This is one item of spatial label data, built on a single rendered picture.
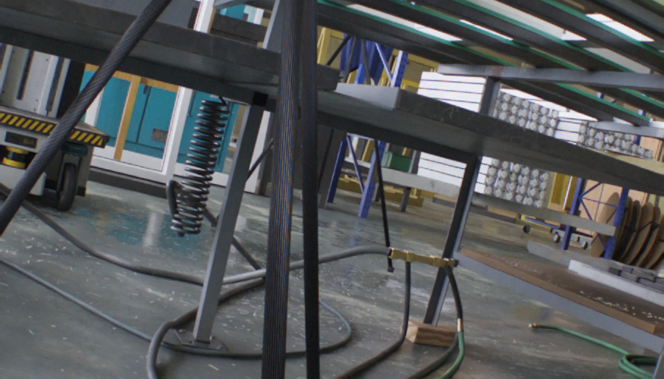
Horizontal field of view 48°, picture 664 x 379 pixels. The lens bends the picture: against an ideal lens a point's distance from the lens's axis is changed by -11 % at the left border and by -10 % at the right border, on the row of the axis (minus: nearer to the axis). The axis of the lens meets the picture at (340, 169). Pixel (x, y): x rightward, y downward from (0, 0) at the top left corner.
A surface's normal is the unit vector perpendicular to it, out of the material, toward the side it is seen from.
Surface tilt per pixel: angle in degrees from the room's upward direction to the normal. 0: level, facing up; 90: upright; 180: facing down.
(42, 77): 90
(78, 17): 90
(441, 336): 90
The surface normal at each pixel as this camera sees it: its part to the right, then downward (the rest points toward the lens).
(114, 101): 0.36, 0.12
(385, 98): -0.90, -0.22
